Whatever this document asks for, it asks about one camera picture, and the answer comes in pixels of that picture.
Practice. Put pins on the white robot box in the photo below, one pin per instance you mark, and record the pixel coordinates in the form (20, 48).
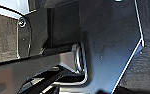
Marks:
(7, 6)

